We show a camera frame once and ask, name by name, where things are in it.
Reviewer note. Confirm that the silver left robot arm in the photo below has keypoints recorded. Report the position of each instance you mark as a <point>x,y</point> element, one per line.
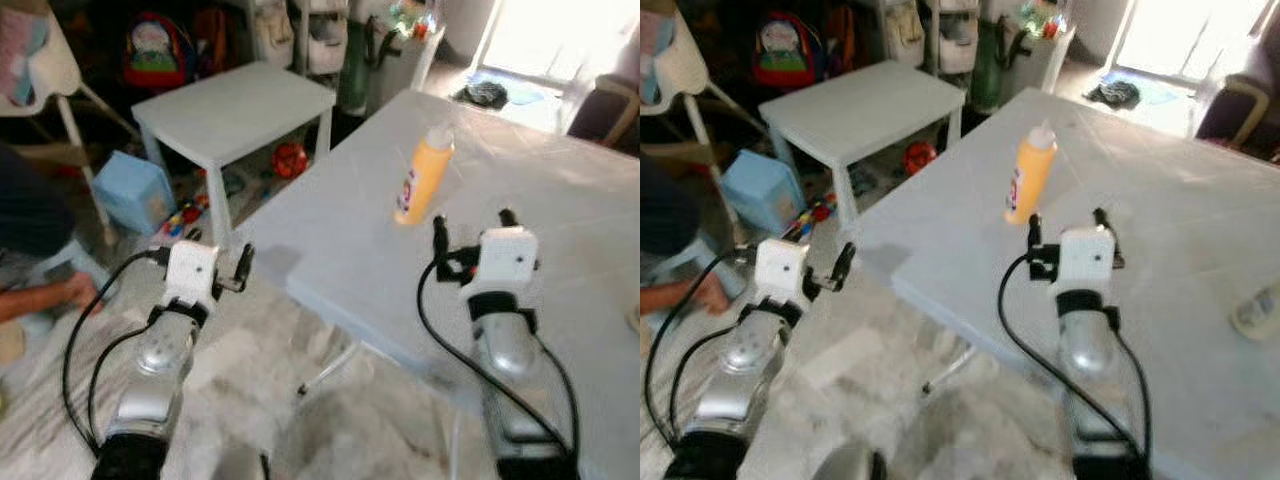
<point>150,385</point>
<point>735,385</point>

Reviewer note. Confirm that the person's bare forearm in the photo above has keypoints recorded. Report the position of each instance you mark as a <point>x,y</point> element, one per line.
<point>30,302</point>
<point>665,297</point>

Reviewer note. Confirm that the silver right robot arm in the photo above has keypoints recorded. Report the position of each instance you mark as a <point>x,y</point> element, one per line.
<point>1090,365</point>
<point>510,370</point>

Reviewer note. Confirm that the person's hand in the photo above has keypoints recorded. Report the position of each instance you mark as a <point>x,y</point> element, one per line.
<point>82,291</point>
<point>712,294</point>

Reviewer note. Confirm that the colourful toy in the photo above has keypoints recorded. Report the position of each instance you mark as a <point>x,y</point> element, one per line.
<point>818,210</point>
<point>185,218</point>

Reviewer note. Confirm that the large white folding table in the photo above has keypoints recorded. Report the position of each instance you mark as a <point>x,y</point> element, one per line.
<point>500,170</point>
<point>1160,180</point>

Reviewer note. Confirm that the light blue plastic box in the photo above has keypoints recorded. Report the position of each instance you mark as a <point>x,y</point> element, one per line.
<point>762,190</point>
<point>135,190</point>

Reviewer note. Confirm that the orange squeeze bottle white cap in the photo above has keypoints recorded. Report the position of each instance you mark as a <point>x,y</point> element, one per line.
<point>1030,175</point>
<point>425,175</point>

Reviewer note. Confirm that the light blue plastic stool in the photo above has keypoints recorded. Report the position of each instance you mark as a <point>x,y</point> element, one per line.
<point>700,258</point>
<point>75,258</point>

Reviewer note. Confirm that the red ball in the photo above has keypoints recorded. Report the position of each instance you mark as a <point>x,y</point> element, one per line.
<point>919,157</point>
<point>289,161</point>

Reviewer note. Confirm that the dark slippers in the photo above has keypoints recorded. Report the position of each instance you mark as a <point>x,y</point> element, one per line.
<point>1113,94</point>
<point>485,94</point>

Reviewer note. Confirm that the person's dark clothed torso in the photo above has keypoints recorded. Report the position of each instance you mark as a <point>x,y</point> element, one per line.
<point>30,205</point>
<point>665,205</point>

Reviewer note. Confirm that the small white plastic table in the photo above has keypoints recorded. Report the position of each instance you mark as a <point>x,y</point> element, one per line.
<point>235,105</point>
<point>860,102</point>

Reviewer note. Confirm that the purple armchair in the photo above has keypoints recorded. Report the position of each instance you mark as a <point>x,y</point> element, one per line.
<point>605,110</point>
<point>1240,115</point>

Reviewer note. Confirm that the green bottle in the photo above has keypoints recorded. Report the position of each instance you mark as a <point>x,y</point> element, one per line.
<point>986,72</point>
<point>352,75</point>

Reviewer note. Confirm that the colourful children's backpack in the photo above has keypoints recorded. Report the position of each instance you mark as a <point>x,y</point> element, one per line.
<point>787,50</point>
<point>158,52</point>

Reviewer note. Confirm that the bright window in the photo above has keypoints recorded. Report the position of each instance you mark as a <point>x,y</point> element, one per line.
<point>545,35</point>
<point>1180,35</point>

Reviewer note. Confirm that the white high chair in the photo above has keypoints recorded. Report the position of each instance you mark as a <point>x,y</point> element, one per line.
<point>50,70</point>
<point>690,60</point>

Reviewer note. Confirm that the white storage rack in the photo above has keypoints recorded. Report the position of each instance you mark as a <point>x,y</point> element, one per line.
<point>320,35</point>
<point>955,35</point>

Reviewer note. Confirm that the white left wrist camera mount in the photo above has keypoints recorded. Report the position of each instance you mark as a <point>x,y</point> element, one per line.
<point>190,272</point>
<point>782,268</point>

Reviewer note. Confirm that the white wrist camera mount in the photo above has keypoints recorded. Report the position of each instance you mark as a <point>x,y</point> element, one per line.
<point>508,260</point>
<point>190,272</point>
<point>782,268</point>
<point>1087,257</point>

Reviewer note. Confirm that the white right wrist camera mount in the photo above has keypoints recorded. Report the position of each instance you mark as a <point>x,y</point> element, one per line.
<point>508,260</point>
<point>1087,257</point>

